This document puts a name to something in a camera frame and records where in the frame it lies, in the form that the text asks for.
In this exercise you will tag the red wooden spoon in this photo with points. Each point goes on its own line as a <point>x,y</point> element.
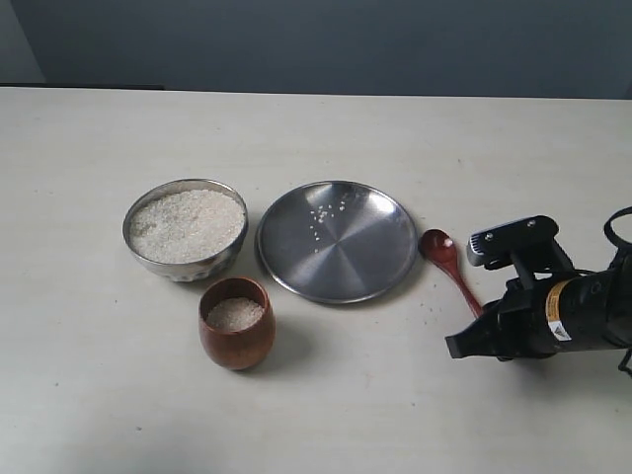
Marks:
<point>439,249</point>

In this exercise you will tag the brown wooden cup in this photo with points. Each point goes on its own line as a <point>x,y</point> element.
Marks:
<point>236,324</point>

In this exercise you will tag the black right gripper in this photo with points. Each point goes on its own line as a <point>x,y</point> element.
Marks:
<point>550,308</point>

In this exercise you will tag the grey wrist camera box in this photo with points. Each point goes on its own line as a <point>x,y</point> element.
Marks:
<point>495,244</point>

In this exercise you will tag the round steel plate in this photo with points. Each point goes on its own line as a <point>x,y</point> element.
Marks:
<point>336,242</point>

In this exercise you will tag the steel bowl of rice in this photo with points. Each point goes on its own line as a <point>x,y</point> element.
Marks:
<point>187,230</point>

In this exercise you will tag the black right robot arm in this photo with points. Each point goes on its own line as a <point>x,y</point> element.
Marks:
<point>615,306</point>

